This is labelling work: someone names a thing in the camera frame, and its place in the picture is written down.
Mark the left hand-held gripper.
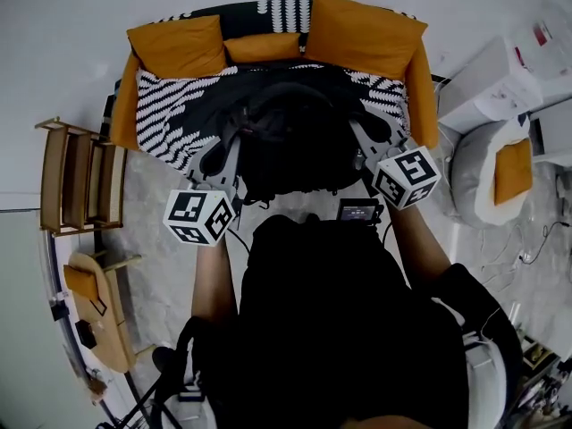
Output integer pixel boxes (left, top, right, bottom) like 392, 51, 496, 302
163, 133, 246, 247

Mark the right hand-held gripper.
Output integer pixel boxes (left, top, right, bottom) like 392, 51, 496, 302
347, 108, 442, 211

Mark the orange sofa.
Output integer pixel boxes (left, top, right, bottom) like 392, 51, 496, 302
109, 0, 442, 173

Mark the black garment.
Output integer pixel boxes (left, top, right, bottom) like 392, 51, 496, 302
203, 67, 392, 207

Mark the person's left forearm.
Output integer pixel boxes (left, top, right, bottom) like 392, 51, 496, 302
190, 239, 238, 325

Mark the person's right forearm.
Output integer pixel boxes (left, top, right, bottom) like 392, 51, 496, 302
383, 203, 452, 288

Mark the black chest-mounted screen device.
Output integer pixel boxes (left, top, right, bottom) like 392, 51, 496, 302
335, 197, 385, 227

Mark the grey beanbag chair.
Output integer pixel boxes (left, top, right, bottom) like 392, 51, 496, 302
449, 116, 537, 230

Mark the large orange pillow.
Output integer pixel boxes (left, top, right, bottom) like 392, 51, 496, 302
126, 14, 229, 80
303, 0, 429, 82

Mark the small orange pillow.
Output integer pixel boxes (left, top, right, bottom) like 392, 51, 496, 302
223, 32, 303, 65

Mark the orange beanbag cushion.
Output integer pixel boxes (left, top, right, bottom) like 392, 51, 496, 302
493, 139, 535, 207

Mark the wooden shelf rack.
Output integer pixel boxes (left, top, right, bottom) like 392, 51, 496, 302
34, 116, 130, 239

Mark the orange chair cushion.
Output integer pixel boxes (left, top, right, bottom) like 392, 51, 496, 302
63, 264, 100, 302

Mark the white cabinet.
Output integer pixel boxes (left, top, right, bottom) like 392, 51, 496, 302
529, 98, 572, 167

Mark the person's black shirt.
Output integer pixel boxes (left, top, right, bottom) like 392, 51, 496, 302
151, 214, 524, 429

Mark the wooden side table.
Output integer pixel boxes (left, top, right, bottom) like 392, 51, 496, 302
63, 250, 144, 374

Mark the small black box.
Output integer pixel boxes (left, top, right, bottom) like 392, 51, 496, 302
74, 318, 98, 350

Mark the small open box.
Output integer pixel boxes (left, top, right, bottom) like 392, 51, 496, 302
520, 337, 558, 373

